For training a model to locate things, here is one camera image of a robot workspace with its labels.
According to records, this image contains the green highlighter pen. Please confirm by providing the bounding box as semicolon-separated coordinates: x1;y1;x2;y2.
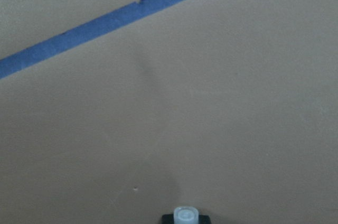
173;206;199;224

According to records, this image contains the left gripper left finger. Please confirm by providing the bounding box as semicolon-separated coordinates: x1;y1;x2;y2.
161;213;174;224

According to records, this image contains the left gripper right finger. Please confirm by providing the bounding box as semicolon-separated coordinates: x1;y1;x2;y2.
198;214;210;224

